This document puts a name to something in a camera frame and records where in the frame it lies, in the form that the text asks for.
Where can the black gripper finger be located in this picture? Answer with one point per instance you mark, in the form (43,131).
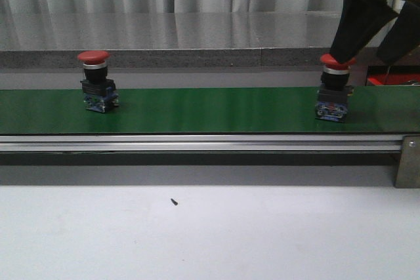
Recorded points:
(403,37)
(360,21)

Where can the red push button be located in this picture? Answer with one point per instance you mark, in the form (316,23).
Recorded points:
(100,93)
(332,96)

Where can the red plastic tray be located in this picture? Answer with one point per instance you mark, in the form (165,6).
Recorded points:
(393,75)

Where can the green conveyor belt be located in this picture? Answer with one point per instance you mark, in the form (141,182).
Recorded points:
(388,109)

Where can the grey stone counter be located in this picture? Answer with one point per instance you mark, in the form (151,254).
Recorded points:
(168,40)

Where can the steel conveyor support bracket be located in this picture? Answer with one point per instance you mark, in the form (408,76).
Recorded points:
(408,169)

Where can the aluminium conveyor frame rail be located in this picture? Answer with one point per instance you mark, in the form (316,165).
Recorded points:
(203,142)

